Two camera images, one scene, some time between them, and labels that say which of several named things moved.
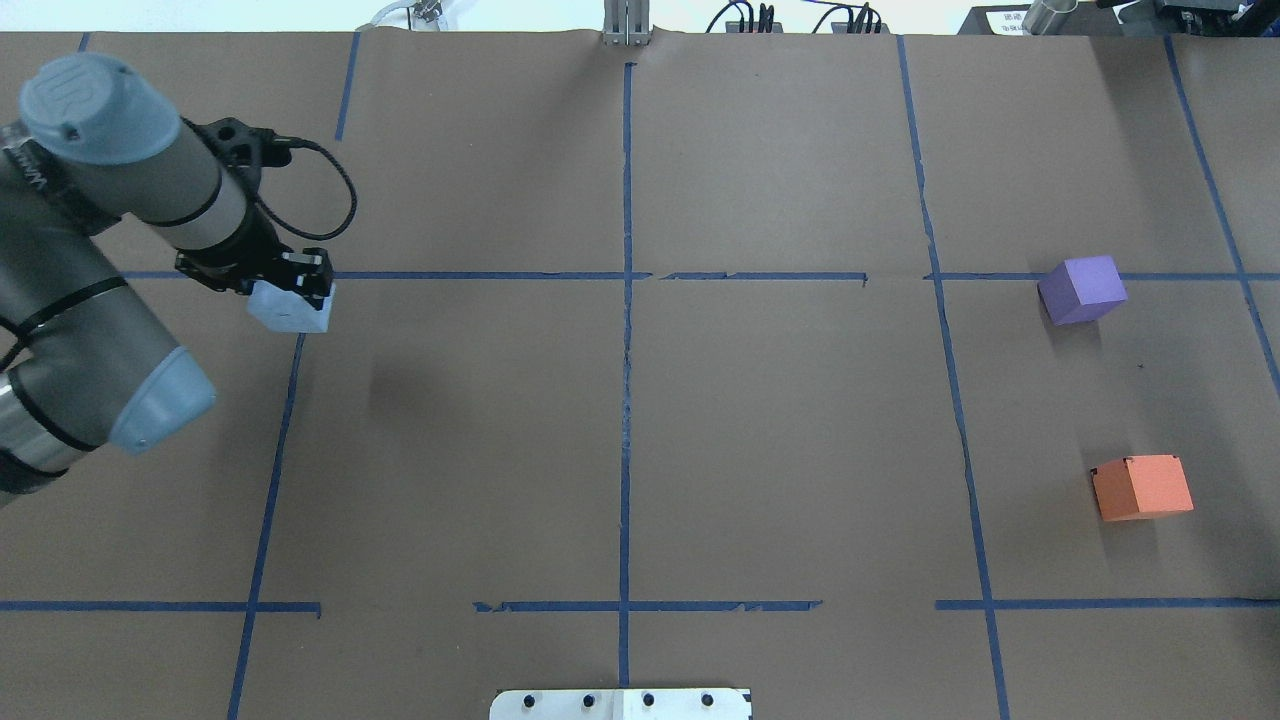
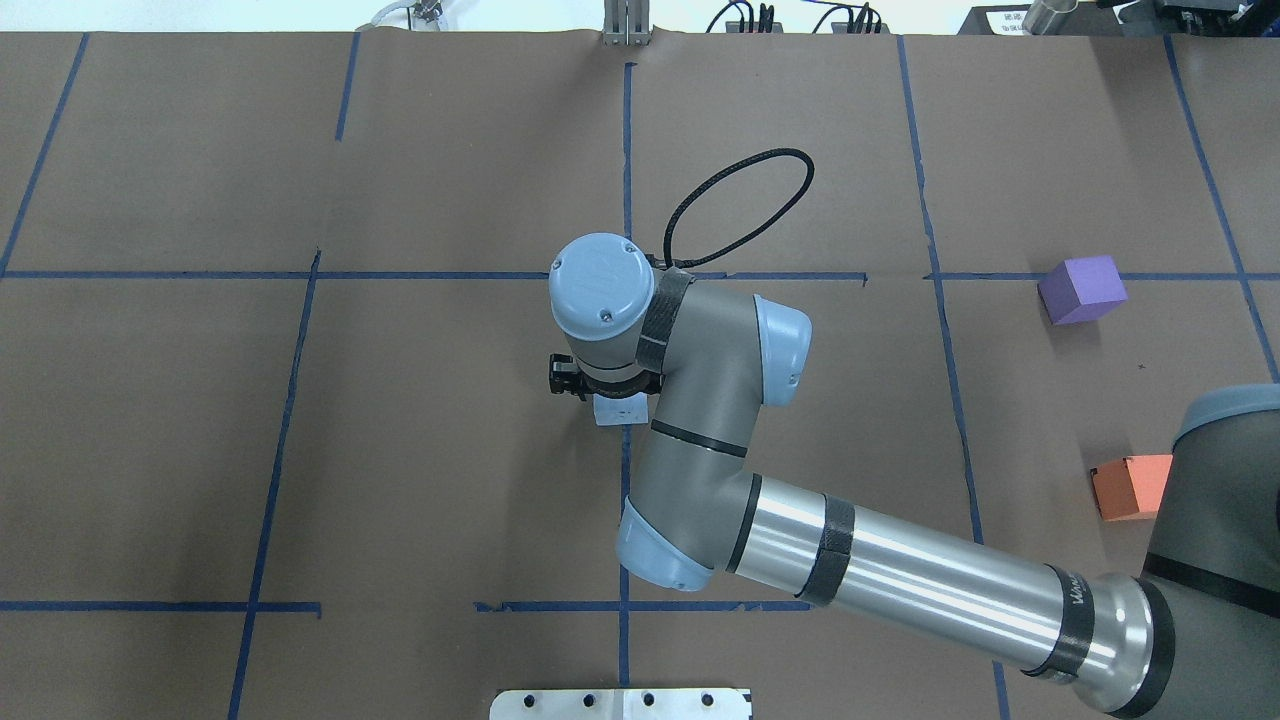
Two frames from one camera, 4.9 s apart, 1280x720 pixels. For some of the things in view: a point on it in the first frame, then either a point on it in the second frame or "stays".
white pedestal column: [621, 704] stays
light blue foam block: [286, 310] → [630, 410]
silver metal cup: [1044, 16] stays
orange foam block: [1138, 486] stays
